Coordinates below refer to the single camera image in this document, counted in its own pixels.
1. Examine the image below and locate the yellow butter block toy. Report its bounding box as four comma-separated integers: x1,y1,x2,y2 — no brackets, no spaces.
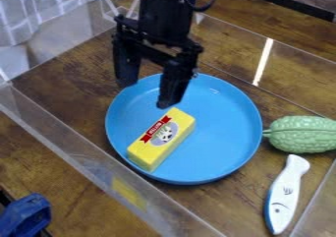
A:
127,107,196,172

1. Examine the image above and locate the clear acrylic enclosure wall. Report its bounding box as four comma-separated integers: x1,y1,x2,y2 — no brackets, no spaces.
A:
0,0,336,237

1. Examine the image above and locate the white wooden fish toy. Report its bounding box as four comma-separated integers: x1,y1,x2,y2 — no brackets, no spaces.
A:
264,154,310,235

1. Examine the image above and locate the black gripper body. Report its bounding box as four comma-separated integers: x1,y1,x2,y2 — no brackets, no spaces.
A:
115,0,206,61

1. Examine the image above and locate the blue round plate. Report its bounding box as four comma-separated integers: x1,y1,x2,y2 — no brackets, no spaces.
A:
106,74,263,185

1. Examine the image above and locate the green bitter gourd toy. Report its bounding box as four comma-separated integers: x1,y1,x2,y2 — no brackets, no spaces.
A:
263,116,336,153

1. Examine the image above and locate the white grid cloth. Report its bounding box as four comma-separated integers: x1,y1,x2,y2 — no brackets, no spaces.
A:
0,0,95,47

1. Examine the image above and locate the blue clamp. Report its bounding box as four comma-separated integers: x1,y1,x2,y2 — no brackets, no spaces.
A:
0,193,51,237

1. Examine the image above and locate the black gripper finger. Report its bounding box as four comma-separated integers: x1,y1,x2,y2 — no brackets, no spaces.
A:
114,38,142,88
156,59,198,109

